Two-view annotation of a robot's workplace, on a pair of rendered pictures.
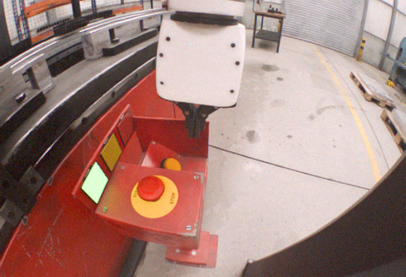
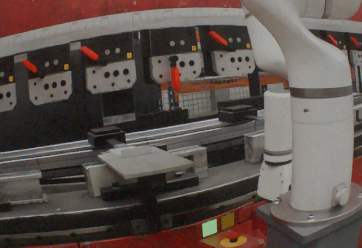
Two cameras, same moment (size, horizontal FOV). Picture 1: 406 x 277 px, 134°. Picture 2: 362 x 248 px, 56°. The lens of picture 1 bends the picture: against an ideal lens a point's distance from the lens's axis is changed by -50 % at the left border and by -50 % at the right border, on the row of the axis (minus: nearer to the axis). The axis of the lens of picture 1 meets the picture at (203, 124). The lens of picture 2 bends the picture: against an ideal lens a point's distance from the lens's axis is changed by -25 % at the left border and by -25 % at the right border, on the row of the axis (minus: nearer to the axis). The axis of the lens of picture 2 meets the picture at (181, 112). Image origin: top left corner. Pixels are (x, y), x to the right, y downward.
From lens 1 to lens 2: 0.85 m
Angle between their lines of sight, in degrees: 56
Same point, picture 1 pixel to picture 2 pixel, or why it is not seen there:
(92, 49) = (251, 152)
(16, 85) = not seen: hidden behind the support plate
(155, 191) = (234, 234)
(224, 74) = (278, 186)
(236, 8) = (280, 158)
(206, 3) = (269, 158)
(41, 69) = (201, 159)
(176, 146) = not seen: hidden behind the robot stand
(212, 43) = (274, 172)
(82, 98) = (227, 191)
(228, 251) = not seen: outside the picture
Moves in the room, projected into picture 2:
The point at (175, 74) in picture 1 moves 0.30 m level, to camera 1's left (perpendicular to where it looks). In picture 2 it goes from (263, 184) to (183, 172)
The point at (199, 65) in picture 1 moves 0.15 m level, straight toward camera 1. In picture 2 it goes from (270, 182) to (228, 202)
